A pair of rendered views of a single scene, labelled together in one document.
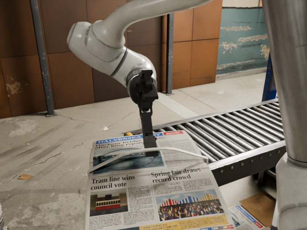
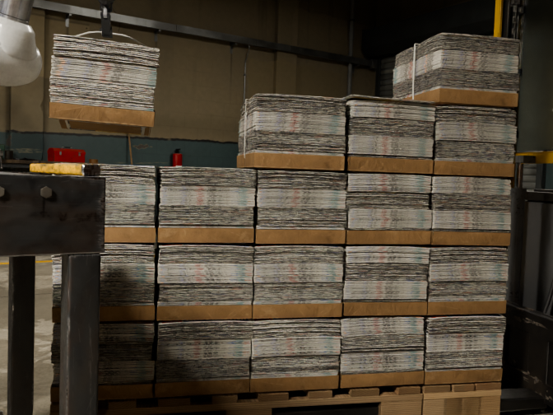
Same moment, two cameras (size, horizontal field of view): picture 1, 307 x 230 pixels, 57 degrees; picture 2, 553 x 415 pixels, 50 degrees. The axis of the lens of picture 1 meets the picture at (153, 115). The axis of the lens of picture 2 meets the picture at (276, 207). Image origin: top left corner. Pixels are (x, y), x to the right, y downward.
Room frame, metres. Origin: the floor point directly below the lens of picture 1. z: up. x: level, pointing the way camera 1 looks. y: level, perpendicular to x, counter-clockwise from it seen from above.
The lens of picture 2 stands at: (2.46, 0.35, 0.81)
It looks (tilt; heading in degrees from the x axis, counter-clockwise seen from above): 3 degrees down; 174
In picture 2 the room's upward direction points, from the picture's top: 2 degrees clockwise
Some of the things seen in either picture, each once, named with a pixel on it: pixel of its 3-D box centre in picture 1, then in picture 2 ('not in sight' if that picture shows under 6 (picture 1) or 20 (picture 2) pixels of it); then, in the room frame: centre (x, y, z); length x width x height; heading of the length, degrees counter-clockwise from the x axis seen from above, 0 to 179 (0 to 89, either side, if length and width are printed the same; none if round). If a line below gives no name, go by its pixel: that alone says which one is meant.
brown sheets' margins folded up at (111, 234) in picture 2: not in sight; (242, 298); (0.51, 0.45, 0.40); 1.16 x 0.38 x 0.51; 97
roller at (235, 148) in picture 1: (216, 138); not in sight; (1.49, -0.37, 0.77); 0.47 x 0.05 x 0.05; 27
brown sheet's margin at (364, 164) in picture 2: not in sight; (369, 165); (0.46, 0.88, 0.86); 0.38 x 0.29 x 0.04; 8
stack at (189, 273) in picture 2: not in sight; (242, 293); (0.51, 0.45, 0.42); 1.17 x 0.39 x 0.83; 97
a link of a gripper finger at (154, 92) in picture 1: (149, 91); not in sight; (0.59, 0.01, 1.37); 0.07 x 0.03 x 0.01; 7
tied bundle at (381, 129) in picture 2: not in sight; (369, 140); (0.45, 0.88, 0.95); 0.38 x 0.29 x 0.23; 8
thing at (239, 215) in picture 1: (232, 223); not in sight; (1.60, -0.58, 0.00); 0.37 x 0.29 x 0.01; 117
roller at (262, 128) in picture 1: (257, 127); not in sight; (1.64, -0.66, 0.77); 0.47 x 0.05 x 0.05; 27
